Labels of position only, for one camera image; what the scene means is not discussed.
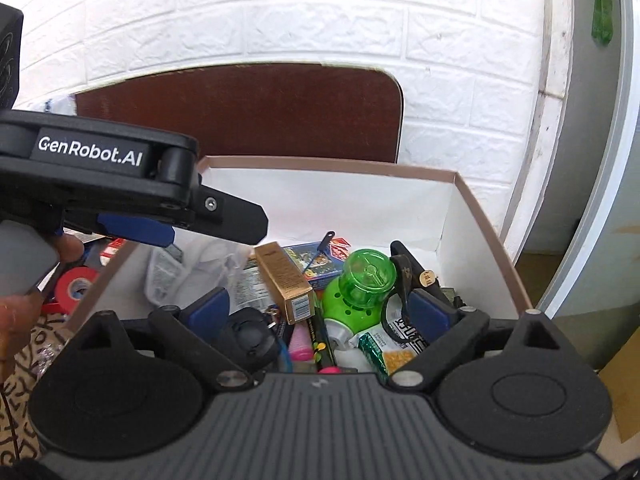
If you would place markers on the desktop with lettered cloth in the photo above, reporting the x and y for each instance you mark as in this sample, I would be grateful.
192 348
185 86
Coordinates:
25 410

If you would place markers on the green snack packet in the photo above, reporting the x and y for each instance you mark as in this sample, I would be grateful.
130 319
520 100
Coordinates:
387 357

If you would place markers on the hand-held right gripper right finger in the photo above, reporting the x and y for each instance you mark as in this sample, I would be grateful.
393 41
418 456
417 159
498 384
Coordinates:
430 312

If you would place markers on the clear candy wrapper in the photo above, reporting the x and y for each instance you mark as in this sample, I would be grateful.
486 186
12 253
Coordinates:
47 355

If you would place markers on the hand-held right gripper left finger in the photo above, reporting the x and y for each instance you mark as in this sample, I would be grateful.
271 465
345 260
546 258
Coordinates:
207 310

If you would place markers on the cabinet glass door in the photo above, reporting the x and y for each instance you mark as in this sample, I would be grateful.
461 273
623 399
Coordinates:
590 160

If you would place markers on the green sticker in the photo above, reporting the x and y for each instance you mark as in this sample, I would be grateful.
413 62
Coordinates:
603 15

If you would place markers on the red white small box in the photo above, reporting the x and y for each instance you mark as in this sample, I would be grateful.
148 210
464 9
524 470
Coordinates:
112 252

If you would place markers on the brown cardboard box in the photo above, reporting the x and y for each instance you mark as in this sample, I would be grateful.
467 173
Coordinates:
350 200

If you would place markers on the white packet with black print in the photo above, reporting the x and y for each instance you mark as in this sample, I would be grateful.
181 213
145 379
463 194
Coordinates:
407 330

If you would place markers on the gold box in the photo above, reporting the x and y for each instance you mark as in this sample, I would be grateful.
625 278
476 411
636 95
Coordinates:
285 280

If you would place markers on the brown wooden chair back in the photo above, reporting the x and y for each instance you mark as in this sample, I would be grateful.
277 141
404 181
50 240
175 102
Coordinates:
240 110

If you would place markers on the black stick tool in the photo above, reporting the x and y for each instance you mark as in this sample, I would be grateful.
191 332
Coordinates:
320 252

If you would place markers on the red tape roll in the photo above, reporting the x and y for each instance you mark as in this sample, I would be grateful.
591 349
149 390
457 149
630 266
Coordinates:
75 287

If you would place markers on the black scale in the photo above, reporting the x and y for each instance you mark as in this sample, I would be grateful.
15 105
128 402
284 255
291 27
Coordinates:
252 335

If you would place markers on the playing card box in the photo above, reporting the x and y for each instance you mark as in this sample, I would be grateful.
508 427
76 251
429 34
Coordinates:
320 260

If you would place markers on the pink highlighter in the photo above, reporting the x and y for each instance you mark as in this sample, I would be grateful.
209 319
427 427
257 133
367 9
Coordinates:
302 342

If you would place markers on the green plastic bottle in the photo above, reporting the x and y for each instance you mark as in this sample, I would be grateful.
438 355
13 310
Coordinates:
362 285

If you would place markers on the clear plastic bag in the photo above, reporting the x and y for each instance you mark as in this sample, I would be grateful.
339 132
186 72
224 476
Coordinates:
200 265

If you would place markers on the floral cloth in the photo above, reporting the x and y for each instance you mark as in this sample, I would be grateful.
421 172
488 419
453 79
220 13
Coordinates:
57 104

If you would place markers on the person's left hand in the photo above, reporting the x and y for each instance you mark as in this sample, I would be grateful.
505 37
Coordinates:
17 325

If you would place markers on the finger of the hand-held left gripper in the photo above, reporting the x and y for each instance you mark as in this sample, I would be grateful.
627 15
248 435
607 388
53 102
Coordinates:
135 230
225 215

